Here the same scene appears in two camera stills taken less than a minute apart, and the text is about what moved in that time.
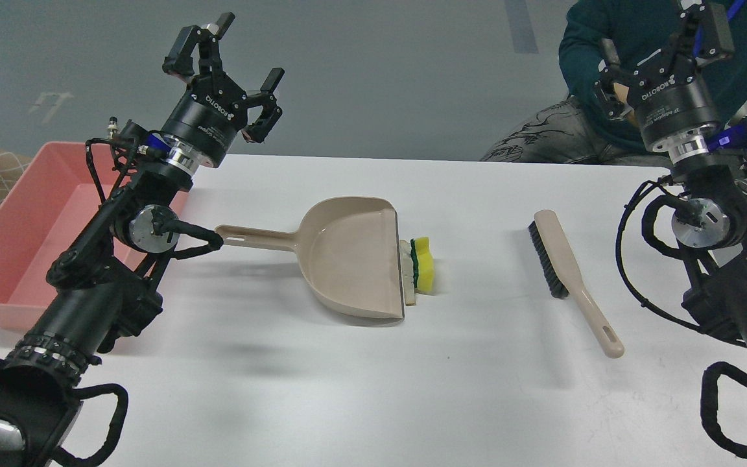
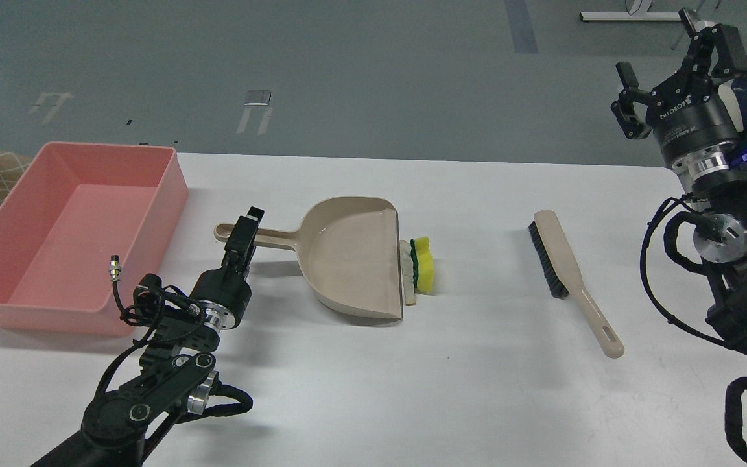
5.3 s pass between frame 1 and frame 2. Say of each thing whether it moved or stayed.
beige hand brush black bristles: stayed
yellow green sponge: stayed
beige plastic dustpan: stayed
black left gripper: moved
